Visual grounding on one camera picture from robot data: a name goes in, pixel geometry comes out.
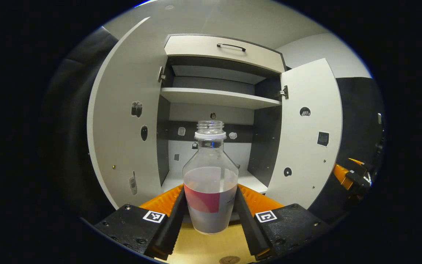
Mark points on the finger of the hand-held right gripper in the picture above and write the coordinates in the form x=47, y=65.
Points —
x=341, y=176
x=355, y=162

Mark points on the clear plastic bottle red label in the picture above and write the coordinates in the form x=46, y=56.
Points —
x=211, y=183

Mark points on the grey white cabinet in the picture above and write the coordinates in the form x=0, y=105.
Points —
x=266, y=146

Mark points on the white cabinet door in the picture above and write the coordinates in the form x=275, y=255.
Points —
x=123, y=84
x=306, y=91

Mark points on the ceiling light panel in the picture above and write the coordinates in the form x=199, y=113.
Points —
x=147, y=3

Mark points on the metal door hinge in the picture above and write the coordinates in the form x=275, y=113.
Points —
x=285, y=92
x=160, y=74

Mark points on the round brown coaster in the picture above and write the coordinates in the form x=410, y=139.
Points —
x=229, y=260

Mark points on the white cabinet shelf board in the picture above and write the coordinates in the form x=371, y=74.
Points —
x=218, y=97
x=255, y=181

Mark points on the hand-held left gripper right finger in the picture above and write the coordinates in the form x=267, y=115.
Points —
x=249, y=223

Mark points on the white cabinet drawer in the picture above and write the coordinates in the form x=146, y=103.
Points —
x=196, y=49

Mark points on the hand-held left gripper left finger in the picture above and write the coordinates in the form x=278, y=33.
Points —
x=172, y=223

